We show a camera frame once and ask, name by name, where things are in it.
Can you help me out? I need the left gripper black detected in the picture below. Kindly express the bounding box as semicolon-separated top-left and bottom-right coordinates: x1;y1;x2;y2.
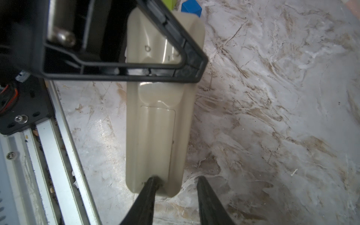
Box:
1;1;56;79

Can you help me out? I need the white remote control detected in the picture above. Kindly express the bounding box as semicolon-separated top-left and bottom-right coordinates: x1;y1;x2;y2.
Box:
126;8;197;197

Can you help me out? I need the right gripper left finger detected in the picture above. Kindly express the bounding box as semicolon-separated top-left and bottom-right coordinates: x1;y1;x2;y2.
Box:
120;176;161;225

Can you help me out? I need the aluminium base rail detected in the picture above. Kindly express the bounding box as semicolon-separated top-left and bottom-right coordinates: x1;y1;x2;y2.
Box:
1;81;101;225

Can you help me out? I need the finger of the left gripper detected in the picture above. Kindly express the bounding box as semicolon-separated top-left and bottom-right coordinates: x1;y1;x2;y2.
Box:
31;1;208;83

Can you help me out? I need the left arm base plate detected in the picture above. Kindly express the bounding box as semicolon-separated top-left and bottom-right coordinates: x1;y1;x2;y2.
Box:
1;76;54;135

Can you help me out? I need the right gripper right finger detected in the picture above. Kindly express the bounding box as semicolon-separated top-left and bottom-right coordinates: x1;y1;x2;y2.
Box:
197;176;235;225

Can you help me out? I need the green cube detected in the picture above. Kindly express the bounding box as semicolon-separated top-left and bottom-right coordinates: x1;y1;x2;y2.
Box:
162;0;177;11

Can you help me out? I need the blue cube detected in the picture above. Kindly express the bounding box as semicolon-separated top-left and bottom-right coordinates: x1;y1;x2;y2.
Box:
181;0;202;17

